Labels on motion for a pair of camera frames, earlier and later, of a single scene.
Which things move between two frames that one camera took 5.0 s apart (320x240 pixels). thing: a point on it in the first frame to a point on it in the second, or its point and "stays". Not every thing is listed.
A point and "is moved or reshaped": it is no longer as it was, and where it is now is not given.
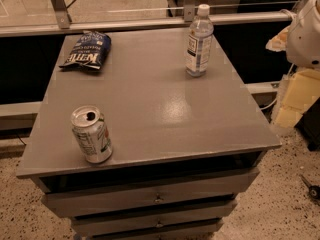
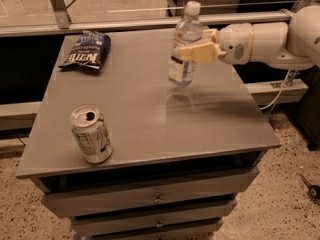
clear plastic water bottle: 199,43 is moved or reshaped
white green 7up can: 90,126 stays
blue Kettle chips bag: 89,52 stays
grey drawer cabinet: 184,147 stays
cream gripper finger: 279,42 to 235,42
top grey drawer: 91,202 stays
